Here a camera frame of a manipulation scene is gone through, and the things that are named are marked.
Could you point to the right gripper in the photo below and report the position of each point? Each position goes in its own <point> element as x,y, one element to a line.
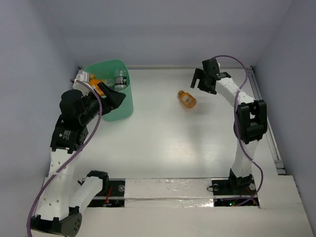
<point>200,74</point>

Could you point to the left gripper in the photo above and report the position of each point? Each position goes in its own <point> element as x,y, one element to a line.
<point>104,99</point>

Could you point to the clear Pepsi bottle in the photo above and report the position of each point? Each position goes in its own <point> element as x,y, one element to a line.
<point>120,79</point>

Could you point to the small orange juice bottle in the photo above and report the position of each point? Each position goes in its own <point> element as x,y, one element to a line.
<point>93,82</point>

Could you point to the amber ribbed orange bottle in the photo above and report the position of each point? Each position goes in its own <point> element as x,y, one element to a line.
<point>187,99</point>

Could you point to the clear water bottle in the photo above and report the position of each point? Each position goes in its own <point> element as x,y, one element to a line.
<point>109,83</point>

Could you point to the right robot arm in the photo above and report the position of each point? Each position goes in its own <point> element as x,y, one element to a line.
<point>250,118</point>

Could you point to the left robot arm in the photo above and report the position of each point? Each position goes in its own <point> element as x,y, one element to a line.
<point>56,210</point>

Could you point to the green plastic bin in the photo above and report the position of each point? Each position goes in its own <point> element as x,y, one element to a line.
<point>106,70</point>

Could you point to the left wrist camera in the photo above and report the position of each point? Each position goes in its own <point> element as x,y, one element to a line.
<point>82,76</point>

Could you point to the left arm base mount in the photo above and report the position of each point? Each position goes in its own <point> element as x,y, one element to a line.
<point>112,192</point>

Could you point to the aluminium rail right edge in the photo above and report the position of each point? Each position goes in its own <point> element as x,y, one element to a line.
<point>269,133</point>

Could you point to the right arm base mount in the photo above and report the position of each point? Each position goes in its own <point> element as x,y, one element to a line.
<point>232,192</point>

